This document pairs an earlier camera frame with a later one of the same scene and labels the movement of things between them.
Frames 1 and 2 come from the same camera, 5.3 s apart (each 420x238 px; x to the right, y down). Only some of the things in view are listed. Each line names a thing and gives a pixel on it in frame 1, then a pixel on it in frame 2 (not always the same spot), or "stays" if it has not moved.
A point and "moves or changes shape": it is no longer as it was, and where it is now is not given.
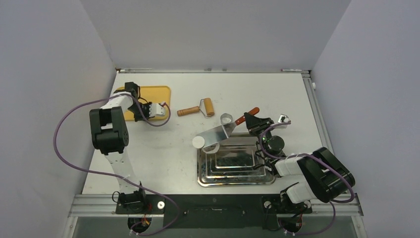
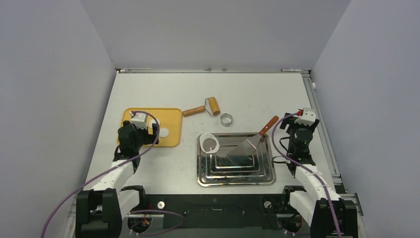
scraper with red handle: (221, 133) → (241, 151)
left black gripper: (147, 115) → (150, 139)
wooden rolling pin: (206, 106) moves or changes shape
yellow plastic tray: (154, 94) → (170, 118)
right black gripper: (255, 124) → (290, 120)
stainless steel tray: (235, 163) stays
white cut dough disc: (198, 142) → (163, 132)
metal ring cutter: (226, 119) stays
